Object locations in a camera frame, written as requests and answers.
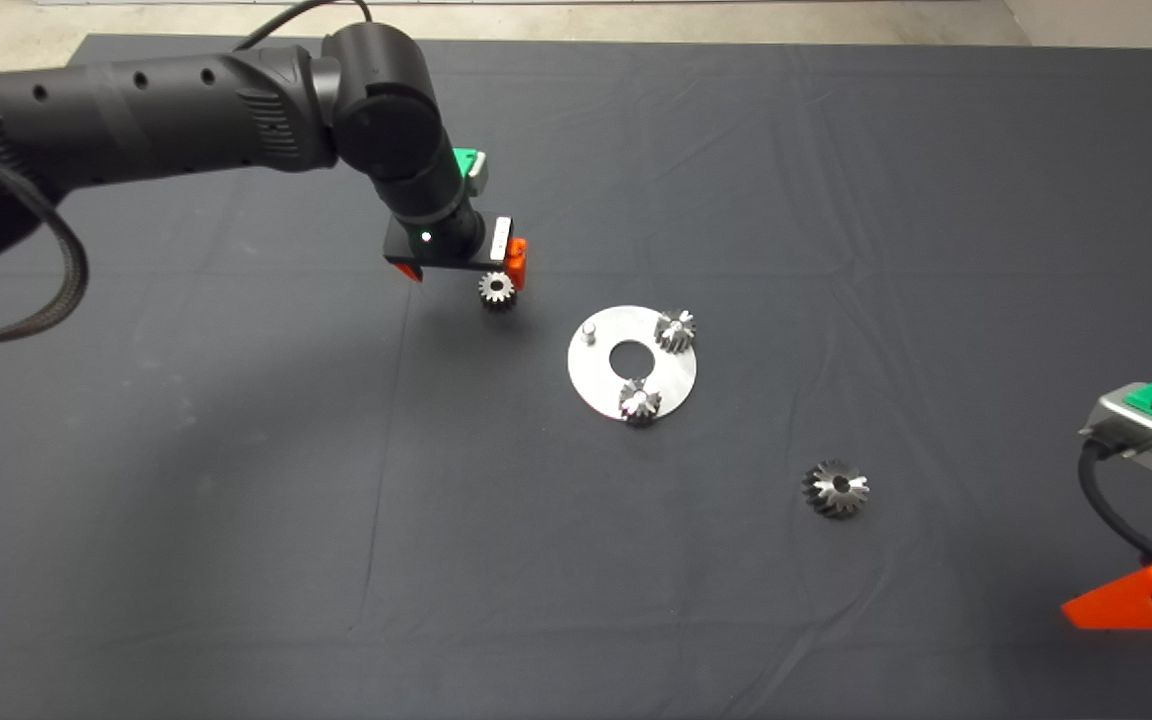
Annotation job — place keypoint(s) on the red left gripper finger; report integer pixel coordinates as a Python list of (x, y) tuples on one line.
[(518, 262), (409, 270)]

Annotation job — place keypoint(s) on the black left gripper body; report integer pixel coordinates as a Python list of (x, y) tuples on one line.
[(446, 263)]

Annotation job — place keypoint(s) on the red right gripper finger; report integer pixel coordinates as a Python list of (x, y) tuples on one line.
[(1136, 605)]

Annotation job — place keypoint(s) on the small steel gear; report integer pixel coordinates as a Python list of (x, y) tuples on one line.
[(640, 402), (675, 330), (489, 296)]

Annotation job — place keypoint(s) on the large steel gear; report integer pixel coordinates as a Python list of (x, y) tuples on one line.
[(821, 490)]

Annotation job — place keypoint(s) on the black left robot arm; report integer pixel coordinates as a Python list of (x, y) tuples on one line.
[(136, 110)]

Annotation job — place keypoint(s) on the round steel plate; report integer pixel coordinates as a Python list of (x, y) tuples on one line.
[(596, 385)]

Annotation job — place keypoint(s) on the dark grey table cloth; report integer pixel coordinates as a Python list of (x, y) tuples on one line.
[(336, 500)]

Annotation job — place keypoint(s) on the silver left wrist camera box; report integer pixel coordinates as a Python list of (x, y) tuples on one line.
[(479, 178)]

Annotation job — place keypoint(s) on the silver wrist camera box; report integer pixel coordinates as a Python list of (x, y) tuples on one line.
[(1136, 430), (479, 178)]

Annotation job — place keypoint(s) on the green left wrist camera mount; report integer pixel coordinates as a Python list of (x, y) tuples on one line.
[(464, 160)]

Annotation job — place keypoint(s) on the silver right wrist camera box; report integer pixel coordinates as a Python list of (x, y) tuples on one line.
[(1136, 430)]

